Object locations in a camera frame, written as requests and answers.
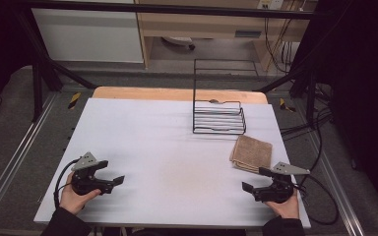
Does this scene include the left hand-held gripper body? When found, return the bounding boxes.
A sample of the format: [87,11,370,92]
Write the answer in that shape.
[70,151,113,197]

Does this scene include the white power outlet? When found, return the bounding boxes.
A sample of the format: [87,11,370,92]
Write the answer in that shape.
[257,0,285,11]

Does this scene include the aluminium floor rail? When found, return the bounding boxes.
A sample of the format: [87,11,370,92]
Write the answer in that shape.
[0,92,59,224]
[307,131,366,236]

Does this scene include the person's right hand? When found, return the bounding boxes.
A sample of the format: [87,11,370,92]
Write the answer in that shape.
[263,189,300,220]

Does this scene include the black curtain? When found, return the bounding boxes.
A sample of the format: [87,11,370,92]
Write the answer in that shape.
[0,0,35,123]
[299,0,378,212]

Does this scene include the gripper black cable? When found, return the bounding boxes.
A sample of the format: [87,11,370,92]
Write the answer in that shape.
[294,174,340,226]
[53,158,81,209]

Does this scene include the black floor cables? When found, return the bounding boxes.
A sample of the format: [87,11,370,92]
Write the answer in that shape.
[280,83,335,142]

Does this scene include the white chair base with casters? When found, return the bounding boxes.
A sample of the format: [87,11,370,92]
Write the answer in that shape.
[161,35,197,51]

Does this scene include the black metal stand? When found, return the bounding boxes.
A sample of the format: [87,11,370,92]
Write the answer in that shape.
[258,63,320,130]
[13,9,98,123]

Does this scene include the black wire rack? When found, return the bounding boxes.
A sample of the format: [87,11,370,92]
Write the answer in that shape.
[192,58,260,136]

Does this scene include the yellow black tape marker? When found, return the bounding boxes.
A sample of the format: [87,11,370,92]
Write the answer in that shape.
[279,97,297,113]
[67,91,83,111]

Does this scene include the white cabinet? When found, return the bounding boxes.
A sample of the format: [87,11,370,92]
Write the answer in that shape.
[31,7,145,64]

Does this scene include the hanging cable bundle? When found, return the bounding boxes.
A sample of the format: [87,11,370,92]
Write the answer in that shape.
[263,0,297,75]

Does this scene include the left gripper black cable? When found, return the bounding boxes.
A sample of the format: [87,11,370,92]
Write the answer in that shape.
[53,158,81,209]

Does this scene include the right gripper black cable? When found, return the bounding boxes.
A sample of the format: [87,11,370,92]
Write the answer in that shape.
[294,174,340,226]

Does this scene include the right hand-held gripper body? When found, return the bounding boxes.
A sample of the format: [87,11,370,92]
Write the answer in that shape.
[252,161,311,204]

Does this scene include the brown towel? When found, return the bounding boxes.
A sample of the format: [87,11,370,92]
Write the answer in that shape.
[228,134,274,175]

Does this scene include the person's left hand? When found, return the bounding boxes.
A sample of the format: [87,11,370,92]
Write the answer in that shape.
[58,171,101,216]

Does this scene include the light wooden desk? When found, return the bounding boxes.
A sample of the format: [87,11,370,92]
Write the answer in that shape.
[134,0,319,71]

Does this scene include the black metal crossbar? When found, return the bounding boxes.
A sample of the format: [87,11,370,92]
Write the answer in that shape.
[16,0,323,21]

